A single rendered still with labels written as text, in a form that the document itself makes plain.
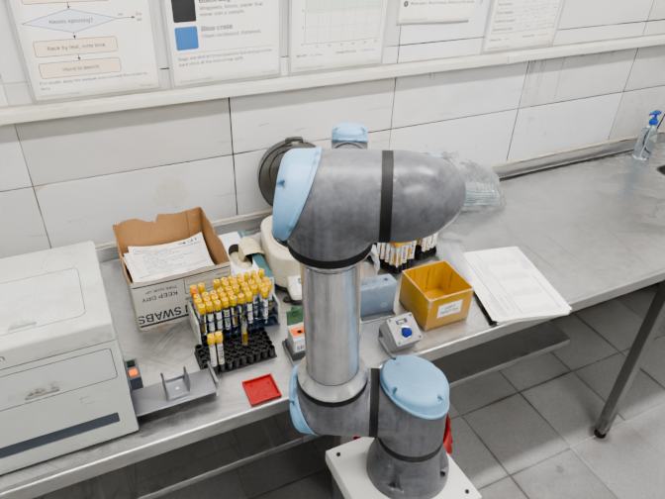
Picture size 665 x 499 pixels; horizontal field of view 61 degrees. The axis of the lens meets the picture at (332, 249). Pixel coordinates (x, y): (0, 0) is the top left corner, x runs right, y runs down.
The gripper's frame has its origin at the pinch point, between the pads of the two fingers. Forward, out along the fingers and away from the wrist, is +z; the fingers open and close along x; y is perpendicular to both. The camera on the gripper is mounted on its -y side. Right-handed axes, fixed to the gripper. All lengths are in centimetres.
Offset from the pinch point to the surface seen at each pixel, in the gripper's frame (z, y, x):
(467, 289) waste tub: 7.5, 5.5, 29.8
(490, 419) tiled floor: 103, -33, 70
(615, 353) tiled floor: 103, -55, 145
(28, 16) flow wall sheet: -54, -32, -62
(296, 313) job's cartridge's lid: 6.2, 6.5, -13.3
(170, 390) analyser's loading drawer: 13.1, 17.3, -42.2
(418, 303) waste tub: 11.3, 3.2, 18.0
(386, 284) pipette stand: 6.7, -0.3, 10.7
